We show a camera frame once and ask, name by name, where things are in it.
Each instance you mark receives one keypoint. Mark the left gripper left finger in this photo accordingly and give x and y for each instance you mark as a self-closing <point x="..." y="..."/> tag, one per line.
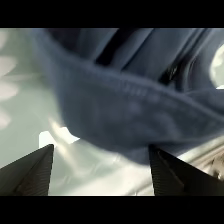
<point x="31" y="175"/>

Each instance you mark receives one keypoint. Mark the blue shirt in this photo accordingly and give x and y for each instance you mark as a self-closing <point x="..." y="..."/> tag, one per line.
<point x="133" y="110"/>

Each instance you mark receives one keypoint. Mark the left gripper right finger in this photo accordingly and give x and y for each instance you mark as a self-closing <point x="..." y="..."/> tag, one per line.
<point x="176" y="178"/>

